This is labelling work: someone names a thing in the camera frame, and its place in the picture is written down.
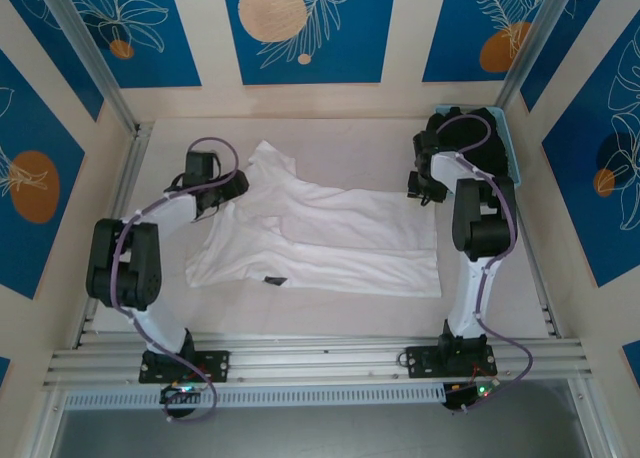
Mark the white t-shirt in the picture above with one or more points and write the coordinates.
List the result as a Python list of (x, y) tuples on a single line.
[(325, 258)]

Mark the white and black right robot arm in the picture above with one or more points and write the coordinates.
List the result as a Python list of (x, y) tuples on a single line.
[(480, 218)]

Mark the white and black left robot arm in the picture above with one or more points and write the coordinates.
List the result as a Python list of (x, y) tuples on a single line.
[(125, 263)]

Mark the black clothing pile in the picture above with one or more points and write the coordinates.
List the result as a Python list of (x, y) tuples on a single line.
[(470, 133)]

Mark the light blue plastic basket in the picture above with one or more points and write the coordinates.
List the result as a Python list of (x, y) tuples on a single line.
[(512, 148)]

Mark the blue floral wall panel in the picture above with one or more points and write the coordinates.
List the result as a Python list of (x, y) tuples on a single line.
[(55, 63), (575, 203), (30, 253), (590, 28), (450, 28), (150, 28), (350, 53)]

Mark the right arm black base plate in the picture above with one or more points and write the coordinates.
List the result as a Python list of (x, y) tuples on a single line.
[(425, 363)]

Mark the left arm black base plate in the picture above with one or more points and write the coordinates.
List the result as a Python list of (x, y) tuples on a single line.
[(215, 365)]

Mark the aluminium corner post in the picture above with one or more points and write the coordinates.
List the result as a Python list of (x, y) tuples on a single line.
[(537, 38), (83, 38)]

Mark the long aluminium base rail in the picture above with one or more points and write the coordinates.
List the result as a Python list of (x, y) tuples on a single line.
[(325, 360)]

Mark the aluminium frame leg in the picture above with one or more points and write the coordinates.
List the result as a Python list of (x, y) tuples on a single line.
[(44, 423), (595, 428)]

